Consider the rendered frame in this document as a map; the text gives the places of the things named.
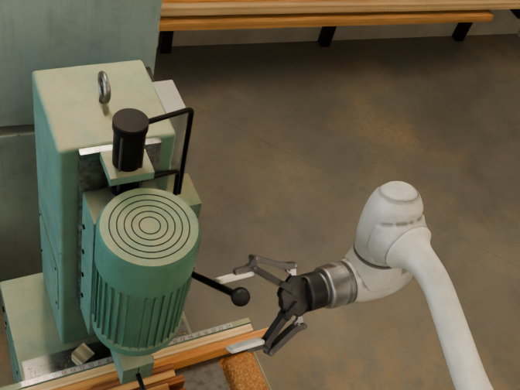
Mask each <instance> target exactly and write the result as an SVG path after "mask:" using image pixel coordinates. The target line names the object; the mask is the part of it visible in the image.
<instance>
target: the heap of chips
mask: <svg viewBox="0 0 520 390"><path fill-rule="evenodd" d="M219 362H220V365H221V368H222V370H223V372H224V375H225V378H226V379H227V383H228V385H229V387H230V389H231V390H269V388H268V386H267V384H266V382H265V379H264V377H263V375H262V372H261V370H260V368H259V366H258V363H257V361H256V360H255V356H254V355H253V353H252V352H251V353H248V352H247V351H244V352H241V353H239V354H234V355H231V356H229V357H224V358H221V359H219Z"/></svg>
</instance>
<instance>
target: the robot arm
mask: <svg viewBox="0 0 520 390"><path fill-rule="evenodd" d="M430 239H431V232H430V230H429V229H428V227H427V225H426V221H425V217H424V215H423V202H422V198H421V196H420V194H419V192H418V191H417V190H416V189H415V188H414V187H413V186H411V185H410V184H408V183H404V182H401V181H391V182H388V183H386V184H384V185H382V186H379V187H378V188H377V189H376V190H375V191H374V192H373V193H372V195H371V196H370V197H369V199H368V201H367V203H366V204H365V206H364V209H363V211H362V213H361V216H360V219H359V221H358V224H357V230H356V237H355V240H354V243H353V245H352V247H351V249H350V250H349V252H348V253H347V254H346V255H345V256H344V259H342V260H340V261H335V262H332V263H329V264H326V265H321V266H318V267H316V268H315V269H314V270H313V272H308V273H305V274H302V275H296V269H297V268H298V264H297V263H296V262H291V261H289V262H280V261H276V260H273V259H270V258H265V257H262V256H259V255H254V254H250V255H249V256H248V257H249V263H247V264H246V265H243V266H240V267H237V268H234V269H233V273H232V274H229V275H224V276H221V277H217V278H215V282H218V283H220V284H224V283H226V282H232V281H235V280H239V279H244V278H248V277H250V276H253V275H254V273H256V274H257V275H260V276H261V277H262V278H264V279H267V280H268V281H270V282H271V283H273V284H274V285H276V286H278V287H279V289H278V291H277V296H278V298H279V307H280V308H281V310H280V311H279V312H278V316H277V317H276V318H275V320H274V321H273V322H272V324H271V326H270V327H269V328H268V329H267V331H266V332H265V334H264V335H263V337H262V338H259V337H255V338H252V339H249V340H245V341H242V342H239V343H236V344H232V345H229V346H226V350H227V351H229V352H231V353H232V354H233V353H236V352H239V351H243V350H246V351H247V352H248V353H251V352H254V351H259V350H261V349H262V350H263V352H264V353H265V354H267V355H268V356H269V357H271V356H273V355H274V354H275V353H276V352H277V351H278V350H279V349H280V348H281V347H283V346H284V345H285V344H286V343H287V342H288V341H289V340H290V339H291V338H293V337H294V336H295V335H296V334H297V333H298V332H300V331H302V330H305V329H306V328H307V325H306V324H305V323H304V322H303V314H304V313H306V312H309V311H313V310H318V309H320V308H323V307H324V308H326V309H333V308H336V307H339V306H343V305H347V304H350V303H356V302H358V303H364V302H369V301H372V300H376V299H380V298H383V297H386V296H389V295H391V294H393V293H395V292H397V291H399V290H400V289H402V288H403V287H404V286H406V285H407V284H408V283H409V282H410V281H411V280H412V277H414V278H415V279H416V281H417V282H418V283H419V285H420V287H421V289H422V291H423V293H424V295H425V297H426V301H427V303H428V306H429V310H430V312H431V315H432V318H433V322H434V325H435V328H436V332H437V335H438V338H439V340H440V344H441V347H442V350H443V354H444V357H445V359H446V364H447V367H448V369H449V372H450V376H451V378H452V381H453V385H454V387H455V389H456V390H494V389H493V387H492V386H491V383H490V381H489V379H488V377H487V374H486V372H485V370H484V366H483V365H482V362H481V359H480V356H479V354H478V352H477V348H476V345H475V343H474V339H473V337H472V335H471V332H470V329H469V326H468V324H467V321H466V318H465V316H464V312H463V310H462V308H461V305H460V302H459V299H458V297H457V294H456V291H455V289H454V287H453V284H452V282H451V280H450V277H449V276H448V274H447V272H446V269H445V268H444V267H443V264H442V263H441V261H440V260H439V258H438V257H437V255H436V253H435V252H434V250H433V249H432V248H431V245H430ZM258 262H260V263H263V264H266V265H271V266H275V267H278V268H281V269H285V271H286V272H288V273H289V274H290V275H289V276H288V277H287V278H286V280H285V281H282V280H281V279H278V278H277V277H275V276H274V275H272V274H270V273H268V272H267V271H265V270H264V269H261V268H259V267H258V266H257V264H258ZM286 312H287V313H286ZM293 315H294V316H296V318H295V319H294V321H293V322H292V324H290V325H289V326H288V327H287V328H286V329H284V331H283V332H281V333H280V334H279V332H280V331H281V329H282V328H283V327H284V326H285V324H286V322H287V321H289V320H290V319H291V318H292V316H293ZM278 334H279V335H278ZM277 335H278V336H277Z"/></svg>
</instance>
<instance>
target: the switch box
mask: <svg viewBox="0 0 520 390"><path fill-rule="evenodd" d="M152 83H153V85H154V88H155V89H156V92H157V94H158V95H159V99H160V101H161V102H162V105H163V107H164V108H165V111H166V113H169V112H172V111H176V110H180V109H182V108H185V107H186V106H185V104H184V103H183V100H182V98H181V97H180V94H179V92H178V90H177V89H176V86H175V84H174V83H173V81H172V80H164V81H157V82H152ZM187 114H188V113H186V114H183V115H178V116H176V117H173V118H170V119H169V120H170V122H171V124H172V126H173V128H174V130H175V133H176V138H175V143H174V148H173V157H172V162H171V165H176V164H179V161H180V153H181V149H182V144H183V136H184V132H185V127H186V119H187Z"/></svg>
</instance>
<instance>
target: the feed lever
mask: <svg viewBox="0 0 520 390"><path fill-rule="evenodd" d="M191 278H193V279H196V280H197V281H199V282H202V283H204V284H206V285H208V286H210V287H212V288H214V289H216V290H219V291H221V292H223V293H225V294H227V295H229V296H230V297H231V301H232V303H233V304H234V305H236V306H245V305H247V304H248V302H249V300H250V298H251V297H250V292H249V291H248V290H247V289H246V288H244V287H238V288H235V289H232V288H230V287H228V286H225V285H223V284H220V283H218V282H215V281H214V280H213V279H209V278H207V277H206V276H204V275H201V274H199V273H197V272H194V271H193V273H192V276H191Z"/></svg>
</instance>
